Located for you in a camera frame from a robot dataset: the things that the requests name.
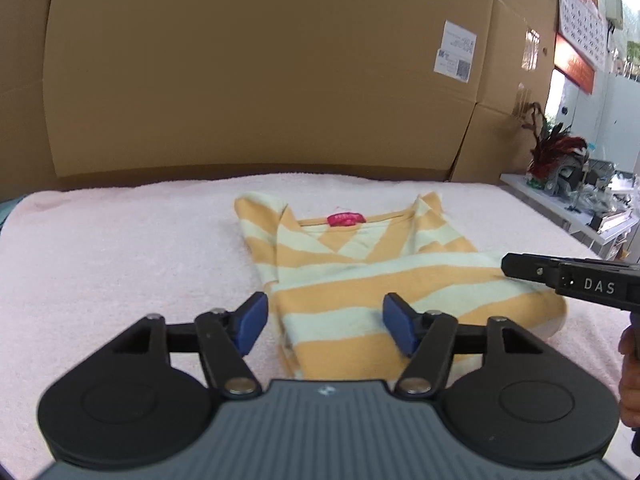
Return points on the green potted plant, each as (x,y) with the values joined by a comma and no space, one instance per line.
(631,57)

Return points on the red wall calendar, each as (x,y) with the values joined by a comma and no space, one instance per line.
(580,15)

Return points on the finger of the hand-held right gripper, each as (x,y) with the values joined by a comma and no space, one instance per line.
(530,267)

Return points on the red leafed plant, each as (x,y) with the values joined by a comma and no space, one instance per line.
(547,145)

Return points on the clear plastic bags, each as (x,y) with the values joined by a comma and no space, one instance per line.
(610,195)

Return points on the orange white striped garment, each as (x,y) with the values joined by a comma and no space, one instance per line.
(380,270)

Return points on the pink fleece blanket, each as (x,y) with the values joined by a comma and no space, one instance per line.
(125,250)

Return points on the taped cardboard box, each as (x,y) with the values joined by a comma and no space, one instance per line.
(520,35)

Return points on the white wall box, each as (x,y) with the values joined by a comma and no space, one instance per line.
(614,7)

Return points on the white table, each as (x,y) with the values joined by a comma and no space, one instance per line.
(545,195)

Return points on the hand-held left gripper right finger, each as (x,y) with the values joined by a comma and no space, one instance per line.
(397,322)

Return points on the plain cardboard box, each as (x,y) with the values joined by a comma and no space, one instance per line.
(492,150)

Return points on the cardboard box with small label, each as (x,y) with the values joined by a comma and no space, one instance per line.
(22,85)

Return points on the large labelled cardboard box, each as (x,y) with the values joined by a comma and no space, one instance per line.
(250,70)

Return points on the person's right hand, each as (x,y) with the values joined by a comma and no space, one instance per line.
(629,380)

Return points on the white shipping label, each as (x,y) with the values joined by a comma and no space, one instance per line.
(456,50)

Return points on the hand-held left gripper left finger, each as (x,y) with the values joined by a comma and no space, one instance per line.
(252,321)

